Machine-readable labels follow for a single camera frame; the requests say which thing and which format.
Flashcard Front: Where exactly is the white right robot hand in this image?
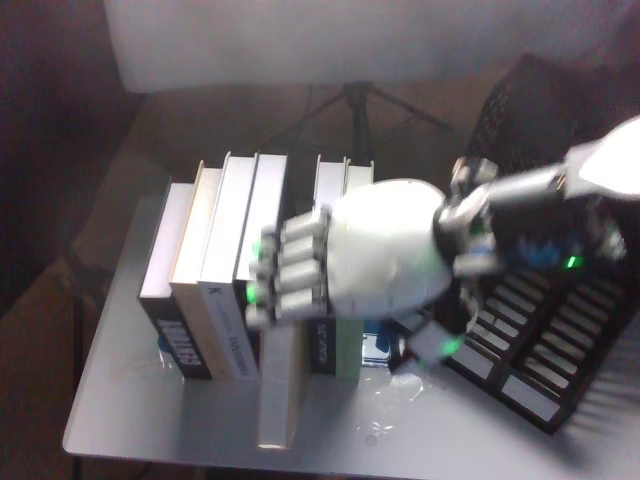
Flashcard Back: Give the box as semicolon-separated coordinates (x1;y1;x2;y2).
243;178;469;374

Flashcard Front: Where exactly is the beige book with gold line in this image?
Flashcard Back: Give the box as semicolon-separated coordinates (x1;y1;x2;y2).
254;319;315;450

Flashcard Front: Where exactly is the pale green book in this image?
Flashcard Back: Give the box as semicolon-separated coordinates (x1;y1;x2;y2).
333;158;377;384

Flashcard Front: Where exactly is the black book with white band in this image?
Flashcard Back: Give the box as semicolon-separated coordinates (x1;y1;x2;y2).
308;153;350;377

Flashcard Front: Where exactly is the black tripod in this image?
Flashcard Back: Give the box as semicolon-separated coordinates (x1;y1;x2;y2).
269;79;454;161

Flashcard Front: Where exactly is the black Let It Be book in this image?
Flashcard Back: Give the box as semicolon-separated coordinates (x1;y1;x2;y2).
232;151;291;311

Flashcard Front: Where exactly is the white K book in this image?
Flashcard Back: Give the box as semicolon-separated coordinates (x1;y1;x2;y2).
198;152;261;382

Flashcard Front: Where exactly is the cream spine book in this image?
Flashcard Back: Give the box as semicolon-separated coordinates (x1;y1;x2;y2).
168;158;237;381

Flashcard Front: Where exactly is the large white panel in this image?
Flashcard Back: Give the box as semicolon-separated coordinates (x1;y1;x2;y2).
102;0;640;94

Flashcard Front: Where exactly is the black Century book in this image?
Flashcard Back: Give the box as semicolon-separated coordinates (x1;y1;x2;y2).
137;180;215;382

